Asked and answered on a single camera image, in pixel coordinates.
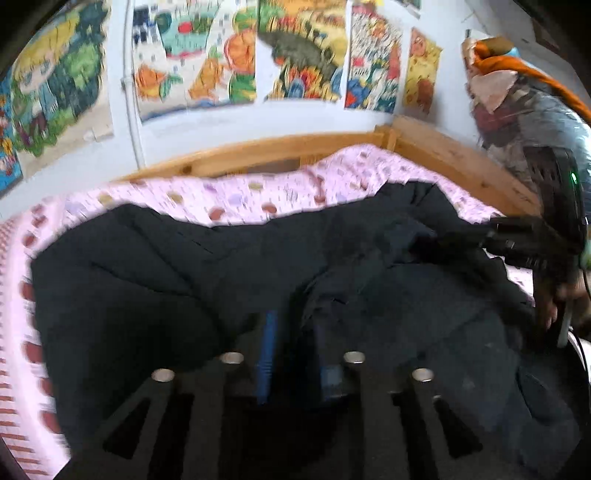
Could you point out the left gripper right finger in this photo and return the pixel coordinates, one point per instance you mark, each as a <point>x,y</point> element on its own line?
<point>401,423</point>

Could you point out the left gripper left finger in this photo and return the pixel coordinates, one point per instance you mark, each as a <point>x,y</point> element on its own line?
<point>206,424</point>

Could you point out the black padded jacket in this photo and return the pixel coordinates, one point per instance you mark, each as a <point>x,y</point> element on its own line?
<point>400,276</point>

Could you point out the person's right hand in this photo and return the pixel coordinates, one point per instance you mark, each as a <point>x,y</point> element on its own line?
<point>547,296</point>

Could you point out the bagged bedding pile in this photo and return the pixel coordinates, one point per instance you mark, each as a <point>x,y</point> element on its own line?
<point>518,107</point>

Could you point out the pink heart-print duvet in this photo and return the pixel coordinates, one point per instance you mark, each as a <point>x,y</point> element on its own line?
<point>29,430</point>

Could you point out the yellow bear drawing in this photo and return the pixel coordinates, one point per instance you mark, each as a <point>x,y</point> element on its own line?
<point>422,69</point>

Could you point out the city collage drawing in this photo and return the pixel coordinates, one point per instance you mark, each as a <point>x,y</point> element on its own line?
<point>374,59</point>

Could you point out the swimming girl drawing lower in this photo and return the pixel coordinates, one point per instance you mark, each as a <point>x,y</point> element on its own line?
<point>10,168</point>

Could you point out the landscape flowers drawing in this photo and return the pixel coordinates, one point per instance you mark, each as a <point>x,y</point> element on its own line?
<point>308,44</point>

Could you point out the blond boy drawing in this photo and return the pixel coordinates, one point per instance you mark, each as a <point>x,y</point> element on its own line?
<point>58,88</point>

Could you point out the cup and oranges drawing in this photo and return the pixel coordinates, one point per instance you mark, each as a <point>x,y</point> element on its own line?
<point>193,55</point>

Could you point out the wooden bed frame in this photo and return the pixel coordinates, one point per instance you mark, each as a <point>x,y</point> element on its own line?
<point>415,140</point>

